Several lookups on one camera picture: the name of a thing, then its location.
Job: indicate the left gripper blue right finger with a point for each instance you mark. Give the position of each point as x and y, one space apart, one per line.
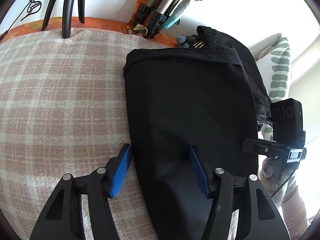
199 171

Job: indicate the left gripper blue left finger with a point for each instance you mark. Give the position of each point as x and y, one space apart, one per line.
117 168

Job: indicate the black pants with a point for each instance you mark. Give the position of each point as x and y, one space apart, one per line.
176 98

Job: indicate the white gloved right hand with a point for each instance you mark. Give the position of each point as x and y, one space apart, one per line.
280 189

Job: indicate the pink plaid bed blanket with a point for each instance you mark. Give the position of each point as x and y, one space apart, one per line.
63 110

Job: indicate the leaf pattern pillow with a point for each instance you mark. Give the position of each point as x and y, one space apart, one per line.
273 59

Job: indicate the orange bed sheet edge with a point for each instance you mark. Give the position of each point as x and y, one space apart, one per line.
90 23

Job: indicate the silver folded tripod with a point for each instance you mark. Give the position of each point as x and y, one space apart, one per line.
149 15

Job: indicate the black mini tripod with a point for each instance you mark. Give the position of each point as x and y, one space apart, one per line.
66 15

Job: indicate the black camera box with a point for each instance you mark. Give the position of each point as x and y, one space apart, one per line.
287 123

